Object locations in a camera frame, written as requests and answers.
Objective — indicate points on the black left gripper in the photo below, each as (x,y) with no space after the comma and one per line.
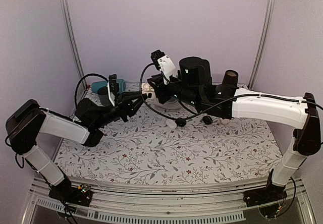
(127,107)

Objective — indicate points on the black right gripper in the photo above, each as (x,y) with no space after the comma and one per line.
(157,79)

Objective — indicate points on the beige earbud charging case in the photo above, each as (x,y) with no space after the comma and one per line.
(146,88)

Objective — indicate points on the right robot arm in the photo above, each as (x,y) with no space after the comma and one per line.
(190,83)

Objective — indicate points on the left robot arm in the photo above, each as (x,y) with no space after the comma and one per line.
(30,120)

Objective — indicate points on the black glossy earbud case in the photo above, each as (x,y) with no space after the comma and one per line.
(180,122)

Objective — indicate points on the white oval earbud case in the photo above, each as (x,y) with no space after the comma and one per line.
(171,124)

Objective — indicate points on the small black earbud case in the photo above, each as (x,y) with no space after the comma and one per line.
(207,120)

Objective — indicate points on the spiral patterned plate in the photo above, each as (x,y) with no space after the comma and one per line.
(171,104)

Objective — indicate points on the dark grey mug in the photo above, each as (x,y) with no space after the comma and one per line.
(103,96)

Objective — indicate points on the floral patterned table mat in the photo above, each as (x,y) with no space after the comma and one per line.
(146,151)

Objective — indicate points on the black cylindrical cup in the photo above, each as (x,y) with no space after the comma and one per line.
(230,82)

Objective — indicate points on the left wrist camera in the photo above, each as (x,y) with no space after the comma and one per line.
(113,88)

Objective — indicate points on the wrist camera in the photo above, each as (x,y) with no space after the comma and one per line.
(165,65)
(113,88)

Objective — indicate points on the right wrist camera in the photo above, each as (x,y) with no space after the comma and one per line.
(165,65)

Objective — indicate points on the left aluminium frame post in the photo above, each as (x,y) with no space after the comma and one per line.
(71,36)

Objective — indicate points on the aluminium frame post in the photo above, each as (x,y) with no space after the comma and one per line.
(270,4)
(71,36)

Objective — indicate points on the right aluminium frame post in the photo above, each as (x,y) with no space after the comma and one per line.
(270,4)

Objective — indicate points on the front aluminium rail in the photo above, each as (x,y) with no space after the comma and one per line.
(131,203)

